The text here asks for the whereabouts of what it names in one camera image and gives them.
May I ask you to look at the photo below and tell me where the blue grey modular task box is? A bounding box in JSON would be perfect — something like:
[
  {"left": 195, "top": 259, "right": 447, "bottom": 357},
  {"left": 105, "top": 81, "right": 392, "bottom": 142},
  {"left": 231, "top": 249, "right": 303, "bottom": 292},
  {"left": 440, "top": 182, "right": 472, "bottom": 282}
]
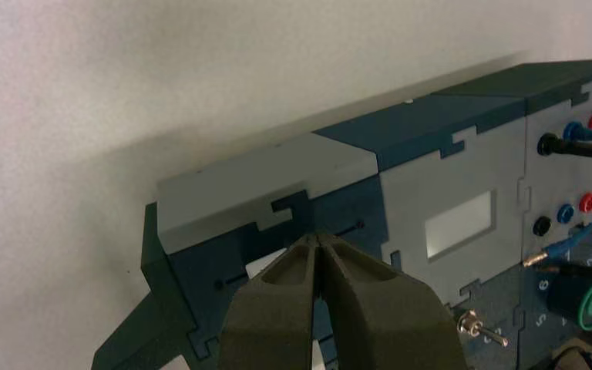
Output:
[{"left": 91, "top": 57, "right": 592, "bottom": 370}]

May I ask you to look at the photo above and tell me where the black banana plug cable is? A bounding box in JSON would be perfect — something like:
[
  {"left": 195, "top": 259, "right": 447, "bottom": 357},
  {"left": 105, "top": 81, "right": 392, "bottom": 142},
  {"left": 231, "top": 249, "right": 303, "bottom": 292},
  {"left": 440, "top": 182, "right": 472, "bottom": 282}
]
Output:
[{"left": 537, "top": 132, "right": 592, "bottom": 283}]

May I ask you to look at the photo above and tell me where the olive left gripper left finger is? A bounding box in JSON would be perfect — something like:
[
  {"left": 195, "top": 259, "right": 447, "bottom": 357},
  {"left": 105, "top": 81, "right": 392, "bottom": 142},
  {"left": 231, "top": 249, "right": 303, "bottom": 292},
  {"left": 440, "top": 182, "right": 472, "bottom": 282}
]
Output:
[{"left": 217, "top": 234, "right": 321, "bottom": 370}]

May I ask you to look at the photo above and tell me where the olive left gripper right finger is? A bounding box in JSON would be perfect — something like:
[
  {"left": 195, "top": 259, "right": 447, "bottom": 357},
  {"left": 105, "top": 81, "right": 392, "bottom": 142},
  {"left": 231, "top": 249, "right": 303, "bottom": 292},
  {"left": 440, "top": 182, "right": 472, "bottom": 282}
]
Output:
[{"left": 318, "top": 232, "right": 469, "bottom": 370}]

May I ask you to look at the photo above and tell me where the small grey display screen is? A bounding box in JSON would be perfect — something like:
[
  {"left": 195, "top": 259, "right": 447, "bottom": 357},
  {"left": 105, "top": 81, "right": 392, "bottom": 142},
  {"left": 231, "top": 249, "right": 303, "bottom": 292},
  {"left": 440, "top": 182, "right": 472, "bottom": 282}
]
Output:
[{"left": 424, "top": 190, "right": 497, "bottom": 261}]

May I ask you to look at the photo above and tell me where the white slider knob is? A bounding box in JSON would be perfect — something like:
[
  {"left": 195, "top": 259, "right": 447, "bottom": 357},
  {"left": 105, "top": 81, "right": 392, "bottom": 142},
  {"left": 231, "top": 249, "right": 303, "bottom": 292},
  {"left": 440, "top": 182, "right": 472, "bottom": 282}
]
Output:
[
  {"left": 245, "top": 248, "right": 290, "bottom": 280},
  {"left": 311, "top": 338, "right": 326, "bottom": 370}
]

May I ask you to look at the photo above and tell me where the metal toggle switch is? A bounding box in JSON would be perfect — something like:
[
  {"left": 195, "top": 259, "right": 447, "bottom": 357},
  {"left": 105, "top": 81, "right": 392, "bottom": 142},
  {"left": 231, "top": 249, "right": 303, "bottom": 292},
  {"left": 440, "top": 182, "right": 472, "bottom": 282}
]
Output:
[{"left": 456, "top": 310, "right": 510, "bottom": 348}]

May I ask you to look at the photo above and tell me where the blue banana plug cable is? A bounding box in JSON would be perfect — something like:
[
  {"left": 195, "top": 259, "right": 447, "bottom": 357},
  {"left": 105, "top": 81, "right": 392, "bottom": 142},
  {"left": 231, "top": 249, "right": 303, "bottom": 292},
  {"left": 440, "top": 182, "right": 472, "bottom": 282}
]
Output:
[{"left": 523, "top": 120, "right": 592, "bottom": 269}]

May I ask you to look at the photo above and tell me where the green rotary pointer knob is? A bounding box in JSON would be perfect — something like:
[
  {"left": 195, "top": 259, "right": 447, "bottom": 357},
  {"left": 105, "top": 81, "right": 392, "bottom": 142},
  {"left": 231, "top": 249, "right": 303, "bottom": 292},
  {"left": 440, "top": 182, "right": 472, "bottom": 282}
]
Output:
[{"left": 546, "top": 275, "right": 592, "bottom": 333}]

